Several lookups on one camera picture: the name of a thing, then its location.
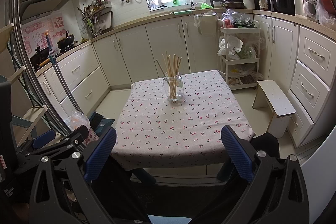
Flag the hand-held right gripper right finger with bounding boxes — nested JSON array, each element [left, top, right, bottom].
[[221, 125, 310, 224]]

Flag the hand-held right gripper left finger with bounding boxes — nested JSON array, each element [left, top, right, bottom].
[[29, 126, 117, 224]]

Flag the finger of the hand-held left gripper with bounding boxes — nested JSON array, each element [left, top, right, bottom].
[[17, 131, 55, 155], [16, 125, 90, 174]]

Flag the clear glass jar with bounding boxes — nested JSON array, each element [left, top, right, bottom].
[[163, 72, 184, 102]]

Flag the bundle of wooden chopsticks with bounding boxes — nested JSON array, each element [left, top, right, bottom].
[[156, 50, 183, 101]]

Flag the wooden folding rack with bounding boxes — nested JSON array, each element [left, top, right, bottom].
[[0, 23, 49, 146]]

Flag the dark storage box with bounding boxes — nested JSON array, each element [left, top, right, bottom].
[[88, 112, 116, 135]]

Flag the cherry print tablecloth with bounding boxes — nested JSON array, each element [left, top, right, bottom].
[[110, 70, 256, 171]]

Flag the white wooden stool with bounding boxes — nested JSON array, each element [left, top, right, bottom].
[[252, 80, 297, 138]]

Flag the black wok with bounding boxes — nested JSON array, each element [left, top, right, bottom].
[[30, 46, 50, 65], [57, 30, 76, 49]]

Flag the white plastic bag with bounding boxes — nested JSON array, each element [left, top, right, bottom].
[[218, 35, 256, 60]]

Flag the cream base cabinets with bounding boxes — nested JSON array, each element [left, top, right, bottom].
[[35, 13, 336, 148]]

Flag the white rolling cart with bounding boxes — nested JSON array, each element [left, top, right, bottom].
[[218, 26, 261, 90]]

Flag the white hanging waste bin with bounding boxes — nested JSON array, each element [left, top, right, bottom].
[[194, 12, 218, 35]]

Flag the grey range hood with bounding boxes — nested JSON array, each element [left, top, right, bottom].
[[18, 0, 82, 24]]

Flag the clear plastic bag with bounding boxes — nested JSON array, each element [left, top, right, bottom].
[[306, 0, 336, 28]]

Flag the red pan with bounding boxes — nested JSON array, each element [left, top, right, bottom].
[[318, 0, 336, 14]]

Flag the mop handle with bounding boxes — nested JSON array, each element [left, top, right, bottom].
[[45, 31, 82, 114]]

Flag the pink wall sticker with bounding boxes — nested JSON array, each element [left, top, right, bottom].
[[21, 17, 65, 51]]

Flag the wall utensil rack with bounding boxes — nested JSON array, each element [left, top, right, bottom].
[[77, 0, 113, 39]]

